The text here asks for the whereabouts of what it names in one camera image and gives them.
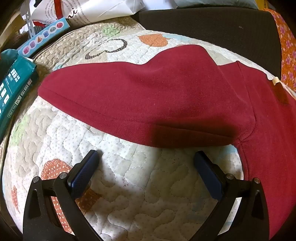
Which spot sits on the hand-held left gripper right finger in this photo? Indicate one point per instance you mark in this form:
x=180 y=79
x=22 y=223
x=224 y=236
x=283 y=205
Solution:
x=208 y=176

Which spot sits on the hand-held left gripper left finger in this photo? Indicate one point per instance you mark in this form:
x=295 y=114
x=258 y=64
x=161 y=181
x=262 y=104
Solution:
x=83 y=171

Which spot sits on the dark red pants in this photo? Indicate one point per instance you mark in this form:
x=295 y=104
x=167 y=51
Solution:
x=161 y=92

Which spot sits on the quilted heart-patch blanket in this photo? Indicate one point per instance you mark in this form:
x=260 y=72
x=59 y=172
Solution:
x=129 y=185

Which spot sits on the teal cardboard box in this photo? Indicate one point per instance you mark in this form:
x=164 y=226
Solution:
x=16 y=81

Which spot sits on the light blue shapes box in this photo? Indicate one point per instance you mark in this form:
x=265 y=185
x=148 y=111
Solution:
x=44 y=34

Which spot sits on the black mesh chair backrest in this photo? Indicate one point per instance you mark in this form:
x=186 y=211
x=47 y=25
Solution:
x=208 y=27

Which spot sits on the orange floral cloth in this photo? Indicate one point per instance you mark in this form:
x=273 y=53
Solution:
x=288 y=46

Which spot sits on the white printed paper bag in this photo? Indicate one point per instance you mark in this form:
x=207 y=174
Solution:
x=92 y=11

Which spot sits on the perforated metal bar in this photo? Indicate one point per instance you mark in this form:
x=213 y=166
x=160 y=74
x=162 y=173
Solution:
x=29 y=20

